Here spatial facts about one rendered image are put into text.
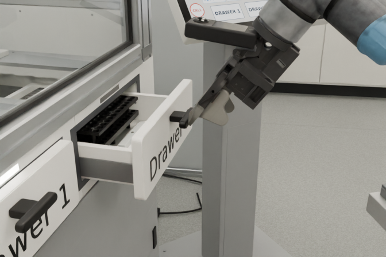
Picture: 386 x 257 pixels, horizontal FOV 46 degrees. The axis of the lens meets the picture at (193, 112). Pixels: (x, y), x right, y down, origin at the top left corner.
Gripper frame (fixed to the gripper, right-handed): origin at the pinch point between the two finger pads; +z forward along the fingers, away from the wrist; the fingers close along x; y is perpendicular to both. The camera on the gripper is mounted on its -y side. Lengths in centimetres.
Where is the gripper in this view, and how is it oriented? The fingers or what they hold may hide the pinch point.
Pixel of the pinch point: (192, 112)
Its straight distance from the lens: 78.4
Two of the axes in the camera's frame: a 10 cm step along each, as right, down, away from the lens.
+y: 7.9, 6.1, 0.3
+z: -5.5, 7.0, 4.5
